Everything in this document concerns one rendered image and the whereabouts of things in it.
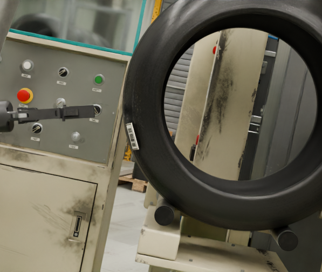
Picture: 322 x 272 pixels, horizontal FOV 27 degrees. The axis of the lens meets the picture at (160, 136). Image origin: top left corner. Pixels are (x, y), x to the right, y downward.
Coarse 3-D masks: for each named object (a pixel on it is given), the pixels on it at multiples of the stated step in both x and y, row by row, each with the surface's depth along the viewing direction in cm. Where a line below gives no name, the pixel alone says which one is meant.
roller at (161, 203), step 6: (162, 198) 163; (156, 204) 163; (162, 204) 153; (168, 204) 154; (156, 210) 150; (162, 210) 150; (168, 210) 150; (174, 210) 156; (156, 216) 150; (162, 216) 150; (168, 216) 150; (162, 222) 150; (168, 222) 150
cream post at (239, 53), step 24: (216, 48) 193; (240, 48) 185; (264, 48) 185; (216, 72) 185; (240, 72) 185; (216, 96) 185; (240, 96) 185; (216, 120) 186; (240, 120) 185; (216, 144) 186; (240, 144) 186; (216, 168) 186; (240, 168) 187
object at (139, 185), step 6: (174, 138) 896; (138, 168) 825; (120, 174) 839; (126, 174) 855; (132, 174) 836; (138, 174) 825; (120, 180) 878; (126, 180) 824; (132, 180) 823; (138, 180) 821; (144, 180) 822; (132, 186) 823; (138, 186) 821; (144, 186) 822; (144, 192) 827
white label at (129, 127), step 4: (128, 124) 150; (128, 128) 151; (132, 128) 148; (128, 132) 151; (132, 132) 149; (132, 136) 150; (132, 140) 150; (132, 144) 151; (136, 144) 148; (132, 148) 152; (136, 148) 149
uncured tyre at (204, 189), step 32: (192, 0) 149; (224, 0) 147; (256, 0) 146; (288, 0) 146; (320, 0) 149; (160, 32) 148; (192, 32) 147; (288, 32) 173; (320, 32) 146; (160, 64) 147; (320, 64) 173; (128, 96) 151; (160, 96) 147; (320, 96) 174; (160, 128) 148; (320, 128) 174; (160, 160) 149; (320, 160) 174; (160, 192) 153; (192, 192) 149; (224, 192) 148; (256, 192) 175; (288, 192) 148; (320, 192) 148; (224, 224) 152; (256, 224) 151; (288, 224) 152
